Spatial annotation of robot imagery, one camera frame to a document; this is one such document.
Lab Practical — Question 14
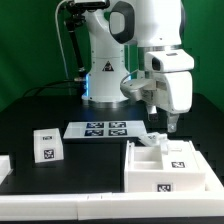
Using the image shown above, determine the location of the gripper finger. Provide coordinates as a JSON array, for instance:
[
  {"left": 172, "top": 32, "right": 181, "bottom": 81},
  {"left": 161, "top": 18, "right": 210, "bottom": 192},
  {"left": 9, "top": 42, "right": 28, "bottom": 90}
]
[
  {"left": 167, "top": 113, "right": 179, "bottom": 133},
  {"left": 146, "top": 105, "right": 158, "bottom": 122}
]

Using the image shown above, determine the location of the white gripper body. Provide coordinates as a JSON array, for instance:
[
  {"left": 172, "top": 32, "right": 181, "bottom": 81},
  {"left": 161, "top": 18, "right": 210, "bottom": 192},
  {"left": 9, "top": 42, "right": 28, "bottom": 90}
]
[{"left": 144, "top": 49, "right": 194, "bottom": 114}]

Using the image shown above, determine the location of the white cabinet door panel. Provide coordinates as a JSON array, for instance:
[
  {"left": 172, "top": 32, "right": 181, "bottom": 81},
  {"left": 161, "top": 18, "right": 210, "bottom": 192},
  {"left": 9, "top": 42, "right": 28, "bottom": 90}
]
[
  {"left": 139, "top": 132, "right": 169, "bottom": 154},
  {"left": 162, "top": 140, "right": 201, "bottom": 173}
]

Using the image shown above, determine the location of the white cabinet body box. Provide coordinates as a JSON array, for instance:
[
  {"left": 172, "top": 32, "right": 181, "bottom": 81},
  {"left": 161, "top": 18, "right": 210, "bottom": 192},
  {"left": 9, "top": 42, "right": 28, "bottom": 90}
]
[{"left": 123, "top": 139, "right": 216, "bottom": 194}]

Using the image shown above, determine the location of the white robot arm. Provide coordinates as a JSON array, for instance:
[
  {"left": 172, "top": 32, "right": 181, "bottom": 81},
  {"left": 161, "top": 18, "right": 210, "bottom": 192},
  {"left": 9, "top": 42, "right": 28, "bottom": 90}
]
[{"left": 82, "top": 0, "right": 194, "bottom": 133}]

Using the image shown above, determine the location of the white cabinet top block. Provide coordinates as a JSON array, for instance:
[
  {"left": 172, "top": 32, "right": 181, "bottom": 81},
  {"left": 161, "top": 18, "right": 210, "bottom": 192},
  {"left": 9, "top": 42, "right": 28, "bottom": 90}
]
[{"left": 33, "top": 128, "right": 64, "bottom": 163}]

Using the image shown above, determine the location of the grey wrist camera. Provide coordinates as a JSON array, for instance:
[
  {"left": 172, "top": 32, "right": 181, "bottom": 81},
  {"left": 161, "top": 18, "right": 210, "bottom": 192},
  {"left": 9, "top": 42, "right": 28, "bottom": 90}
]
[{"left": 120, "top": 78, "right": 156, "bottom": 101}]

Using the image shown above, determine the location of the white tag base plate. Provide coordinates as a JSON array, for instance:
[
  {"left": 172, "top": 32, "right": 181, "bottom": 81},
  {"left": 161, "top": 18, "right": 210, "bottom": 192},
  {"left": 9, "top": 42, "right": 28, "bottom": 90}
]
[{"left": 63, "top": 120, "right": 146, "bottom": 140}]

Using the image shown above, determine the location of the white obstacle fence frame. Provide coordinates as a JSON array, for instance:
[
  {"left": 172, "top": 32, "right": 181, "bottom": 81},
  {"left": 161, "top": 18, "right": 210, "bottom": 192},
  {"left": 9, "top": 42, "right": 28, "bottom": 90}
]
[{"left": 0, "top": 150, "right": 224, "bottom": 222}]

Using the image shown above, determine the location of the black cable bundle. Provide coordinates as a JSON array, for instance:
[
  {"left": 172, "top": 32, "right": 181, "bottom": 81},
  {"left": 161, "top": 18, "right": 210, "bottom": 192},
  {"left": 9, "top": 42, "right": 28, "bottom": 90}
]
[{"left": 21, "top": 79, "right": 88, "bottom": 98}]

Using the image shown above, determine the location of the black camera stand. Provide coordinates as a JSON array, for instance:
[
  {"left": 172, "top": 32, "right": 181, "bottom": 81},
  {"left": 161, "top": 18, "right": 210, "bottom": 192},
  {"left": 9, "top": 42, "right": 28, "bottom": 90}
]
[{"left": 60, "top": 0, "right": 110, "bottom": 82}]

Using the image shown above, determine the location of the white cable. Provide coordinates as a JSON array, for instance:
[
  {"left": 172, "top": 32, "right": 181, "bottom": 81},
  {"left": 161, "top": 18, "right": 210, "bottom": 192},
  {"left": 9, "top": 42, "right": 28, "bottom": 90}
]
[{"left": 54, "top": 0, "right": 71, "bottom": 80}]

